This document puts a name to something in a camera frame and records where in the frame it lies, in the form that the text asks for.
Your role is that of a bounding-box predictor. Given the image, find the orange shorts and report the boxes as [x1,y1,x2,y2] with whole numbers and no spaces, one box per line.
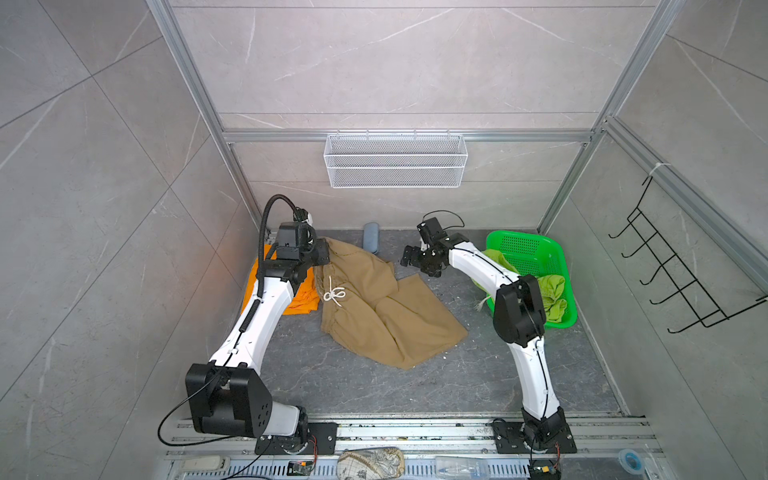
[240,260,320,315]

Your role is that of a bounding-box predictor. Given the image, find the khaki brown shorts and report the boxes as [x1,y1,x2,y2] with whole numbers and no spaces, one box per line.
[314,238,467,370]

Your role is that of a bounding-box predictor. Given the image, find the lime green shorts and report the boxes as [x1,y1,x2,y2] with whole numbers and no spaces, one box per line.
[484,249,568,327]

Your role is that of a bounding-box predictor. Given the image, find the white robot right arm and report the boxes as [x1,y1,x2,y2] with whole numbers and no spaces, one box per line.
[401,217,568,452]

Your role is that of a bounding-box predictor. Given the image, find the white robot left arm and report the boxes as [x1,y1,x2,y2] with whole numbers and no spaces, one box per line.
[185,220,329,444]

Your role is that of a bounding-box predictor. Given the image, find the grey oval case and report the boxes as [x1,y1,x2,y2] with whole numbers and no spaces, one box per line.
[362,222,380,255]

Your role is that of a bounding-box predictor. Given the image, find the green plastic basket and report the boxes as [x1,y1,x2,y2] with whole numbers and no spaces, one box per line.
[486,230,578,329]

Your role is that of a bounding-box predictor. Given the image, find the patterned pouch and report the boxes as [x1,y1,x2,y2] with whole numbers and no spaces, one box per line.
[336,447,406,480]

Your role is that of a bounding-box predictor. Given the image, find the small circuit board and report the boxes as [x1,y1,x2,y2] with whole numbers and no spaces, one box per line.
[285,460,316,477]

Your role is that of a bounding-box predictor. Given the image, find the white power adapter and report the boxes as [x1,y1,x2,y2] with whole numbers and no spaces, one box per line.
[180,455,230,472]

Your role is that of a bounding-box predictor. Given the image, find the blue tape roll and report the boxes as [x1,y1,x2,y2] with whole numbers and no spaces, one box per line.
[618,449,645,476]

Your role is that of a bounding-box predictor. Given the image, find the white wire mesh basket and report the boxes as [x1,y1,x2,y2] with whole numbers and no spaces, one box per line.
[323,133,469,189]

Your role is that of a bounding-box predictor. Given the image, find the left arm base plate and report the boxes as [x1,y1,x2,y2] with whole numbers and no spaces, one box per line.
[254,422,338,455]

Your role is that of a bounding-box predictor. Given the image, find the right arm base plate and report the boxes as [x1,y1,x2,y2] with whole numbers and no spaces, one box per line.
[490,418,578,454]

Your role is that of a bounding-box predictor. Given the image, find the black wire hook rack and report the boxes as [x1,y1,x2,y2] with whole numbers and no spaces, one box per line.
[608,175,767,335]

